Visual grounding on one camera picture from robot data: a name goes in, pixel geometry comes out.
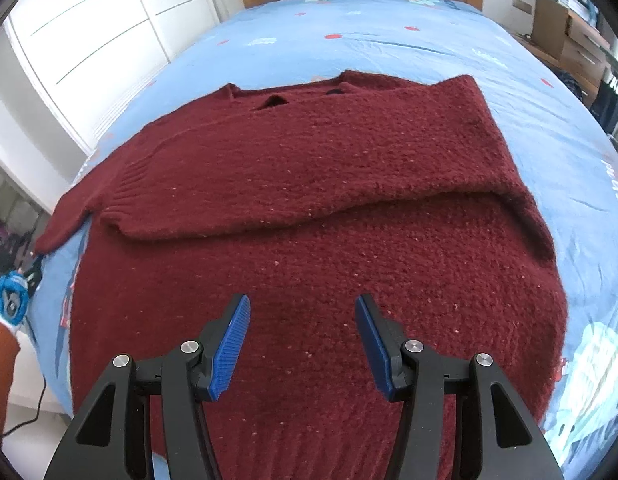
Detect dark hanging clothes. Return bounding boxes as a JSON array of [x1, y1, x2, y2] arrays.
[[554, 60, 618, 157]]

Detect blue printed bed sheet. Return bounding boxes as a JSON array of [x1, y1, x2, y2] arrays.
[[26, 0, 618, 480]]

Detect wooden drawer cabinet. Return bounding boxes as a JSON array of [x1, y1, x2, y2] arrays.
[[531, 0, 610, 80]]

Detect dark red knit sweater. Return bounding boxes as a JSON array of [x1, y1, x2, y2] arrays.
[[36, 71, 570, 480]]

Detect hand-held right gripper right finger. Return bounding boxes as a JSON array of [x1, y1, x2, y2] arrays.
[[355, 295, 564, 480]]

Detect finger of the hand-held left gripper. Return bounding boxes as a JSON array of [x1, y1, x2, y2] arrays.
[[25, 254, 46, 292]]

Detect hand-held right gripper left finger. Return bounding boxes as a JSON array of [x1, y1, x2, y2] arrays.
[[43, 294, 251, 480]]

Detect black cable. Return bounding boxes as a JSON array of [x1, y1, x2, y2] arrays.
[[2, 372, 46, 437]]

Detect white wardrobe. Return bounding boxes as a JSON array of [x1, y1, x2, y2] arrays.
[[4, 0, 250, 153]]

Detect person's left forearm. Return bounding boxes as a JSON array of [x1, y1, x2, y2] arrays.
[[0, 320, 21, 436]]

